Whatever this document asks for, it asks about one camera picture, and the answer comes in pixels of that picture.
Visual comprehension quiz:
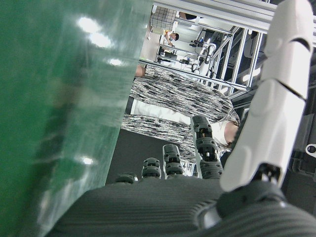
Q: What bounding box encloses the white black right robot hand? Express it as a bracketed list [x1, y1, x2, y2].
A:
[48, 0, 316, 237]

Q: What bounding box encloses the person in patterned shirt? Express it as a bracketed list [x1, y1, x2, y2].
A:
[120, 63, 241, 164]

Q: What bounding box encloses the green belt conveyor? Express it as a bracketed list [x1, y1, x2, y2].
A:
[0, 0, 155, 237]

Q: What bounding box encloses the person wearing face mask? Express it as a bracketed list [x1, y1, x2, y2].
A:
[163, 31, 180, 47]

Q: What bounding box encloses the person in checked shirt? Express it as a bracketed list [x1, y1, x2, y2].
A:
[140, 5, 179, 61]

